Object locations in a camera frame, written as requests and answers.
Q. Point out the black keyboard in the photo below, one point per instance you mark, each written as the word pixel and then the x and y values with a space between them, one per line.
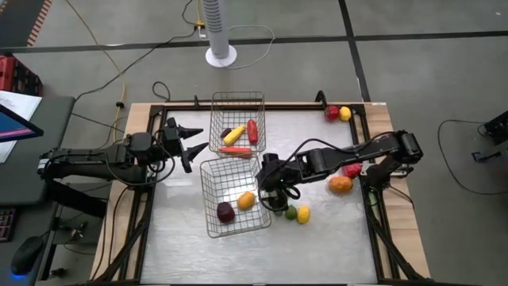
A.
pixel 6 224

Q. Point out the red plastic crate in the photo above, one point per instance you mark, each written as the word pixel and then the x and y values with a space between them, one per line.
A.
pixel 14 75

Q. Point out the black corner bracket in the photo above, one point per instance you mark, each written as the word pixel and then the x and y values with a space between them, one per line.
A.
pixel 196 101
pixel 320 96

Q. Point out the dark red plum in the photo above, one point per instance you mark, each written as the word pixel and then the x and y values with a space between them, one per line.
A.
pixel 225 212

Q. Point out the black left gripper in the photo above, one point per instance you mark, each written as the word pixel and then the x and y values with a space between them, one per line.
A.
pixel 172 143

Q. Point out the black floor device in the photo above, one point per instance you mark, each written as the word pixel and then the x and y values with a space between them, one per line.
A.
pixel 498 127

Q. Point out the yellow lemon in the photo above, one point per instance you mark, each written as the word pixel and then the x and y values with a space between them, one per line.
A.
pixel 303 214

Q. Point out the black table frame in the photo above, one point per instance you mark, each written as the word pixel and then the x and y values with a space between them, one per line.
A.
pixel 147 198

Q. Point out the black computer mouse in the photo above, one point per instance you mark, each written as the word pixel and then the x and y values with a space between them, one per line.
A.
pixel 25 254

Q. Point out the orange fruit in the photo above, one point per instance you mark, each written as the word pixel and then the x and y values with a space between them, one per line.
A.
pixel 340 184

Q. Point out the dark grey desk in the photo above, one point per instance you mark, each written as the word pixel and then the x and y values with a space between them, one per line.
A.
pixel 51 119

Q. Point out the yellow orange mango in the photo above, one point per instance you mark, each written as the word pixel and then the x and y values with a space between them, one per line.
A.
pixel 246 201

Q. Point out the yellow corn cob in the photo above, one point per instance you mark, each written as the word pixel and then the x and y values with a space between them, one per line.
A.
pixel 234 136

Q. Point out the small yellow produce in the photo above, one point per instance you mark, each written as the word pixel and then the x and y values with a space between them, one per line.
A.
pixel 345 113

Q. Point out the orange carrot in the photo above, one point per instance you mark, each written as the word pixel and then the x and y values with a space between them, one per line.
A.
pixel 236 150

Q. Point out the small black floor bracket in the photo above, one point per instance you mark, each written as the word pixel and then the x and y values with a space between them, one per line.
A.
pixel 486 155

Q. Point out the red tomato with green star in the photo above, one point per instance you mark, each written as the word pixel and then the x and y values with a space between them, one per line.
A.
pixel 332 113

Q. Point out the green lime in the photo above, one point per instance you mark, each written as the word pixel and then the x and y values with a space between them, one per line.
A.
pixel 291 213

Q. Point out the tilted computer screen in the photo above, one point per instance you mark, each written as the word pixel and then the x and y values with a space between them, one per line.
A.
pixel 16 125

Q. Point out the long red chili pepper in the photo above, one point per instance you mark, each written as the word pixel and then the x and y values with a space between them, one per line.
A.
pixel 252 132

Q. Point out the white tower fan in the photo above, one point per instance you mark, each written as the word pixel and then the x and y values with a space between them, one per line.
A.
pixel 217 28

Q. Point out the small purple eggplant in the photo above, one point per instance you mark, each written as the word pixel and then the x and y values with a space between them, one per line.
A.
pixel 225 132

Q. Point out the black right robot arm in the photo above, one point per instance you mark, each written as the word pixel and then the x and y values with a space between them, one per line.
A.
pixel 337 157

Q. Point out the dark floor mat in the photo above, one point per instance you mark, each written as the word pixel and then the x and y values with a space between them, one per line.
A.
pixel 20 20

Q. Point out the red bell pepper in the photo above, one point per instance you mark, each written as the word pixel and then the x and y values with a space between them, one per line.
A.
pixel 352 171

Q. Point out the white power strip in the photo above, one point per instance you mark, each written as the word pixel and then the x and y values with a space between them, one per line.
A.
pixel 200 31

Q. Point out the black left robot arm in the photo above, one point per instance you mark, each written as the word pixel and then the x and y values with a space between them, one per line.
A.
pixel 87 161

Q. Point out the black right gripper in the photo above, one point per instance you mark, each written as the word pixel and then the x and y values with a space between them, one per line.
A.
pixel 278 172

